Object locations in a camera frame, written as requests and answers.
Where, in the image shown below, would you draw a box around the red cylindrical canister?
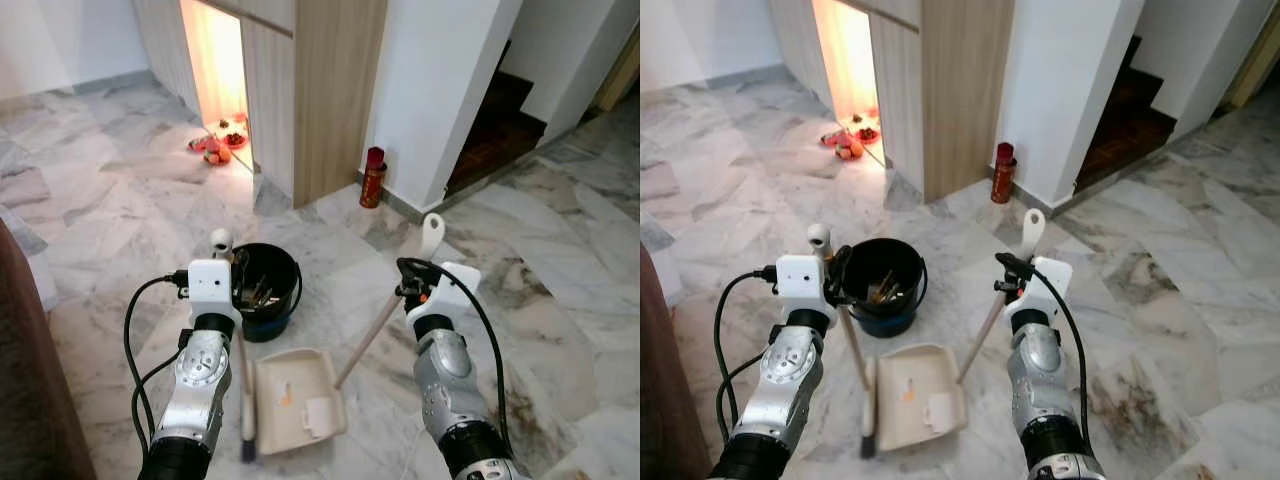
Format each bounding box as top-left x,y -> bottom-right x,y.
360,146 -> 388,209
991,142 -> 1019,205

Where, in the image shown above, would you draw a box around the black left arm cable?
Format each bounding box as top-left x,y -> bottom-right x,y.
123,268 -> 193,463
712,264 -> 783,448

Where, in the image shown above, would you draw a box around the beige broom with wooden stick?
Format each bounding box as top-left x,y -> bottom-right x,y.
209,228 -> 257,464
807,224 -> 883,460

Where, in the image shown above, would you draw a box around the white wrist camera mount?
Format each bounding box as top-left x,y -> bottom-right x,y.
775,254 -> 832,316
1004,256 -> 1074,316
187,259 -> 242,329
407,262 -> 482,323

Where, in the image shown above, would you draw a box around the black plastic bucket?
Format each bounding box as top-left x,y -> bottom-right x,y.
232,243 -> 304,344
842,238 -> 929,339

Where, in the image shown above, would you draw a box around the dark wooden stairs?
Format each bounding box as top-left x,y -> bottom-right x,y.
445,40 -> 548,197
1075,35 -> 1178,194

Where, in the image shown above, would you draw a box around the white paper piece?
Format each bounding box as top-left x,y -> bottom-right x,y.
925,392 -> 957,433
304,397 -> 338,439

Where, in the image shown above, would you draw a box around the brown fabric sofa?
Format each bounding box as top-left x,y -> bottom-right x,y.
640,243 -> 713,480
0,220 -> 98,480

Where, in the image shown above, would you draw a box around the wooden door frame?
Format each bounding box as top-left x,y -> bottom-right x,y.
1222,25 -> 1280,113
598,25 -> 641,113

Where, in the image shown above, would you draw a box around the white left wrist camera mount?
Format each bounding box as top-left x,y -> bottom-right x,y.
187,259 -> 242,329
775,254 -> 832,316

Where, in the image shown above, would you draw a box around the beige long-handled dustpan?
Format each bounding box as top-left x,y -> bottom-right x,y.
873,208 -> 1048,452
254,212 -> 447,457

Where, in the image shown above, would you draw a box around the light wooden lit cabinet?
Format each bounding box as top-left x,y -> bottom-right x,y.
768,0 -> 1014,204
133,0 -> 389,209

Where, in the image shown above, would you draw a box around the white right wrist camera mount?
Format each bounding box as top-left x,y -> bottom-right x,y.
407,262 -> 482,323
1004,256 -> 1074,316

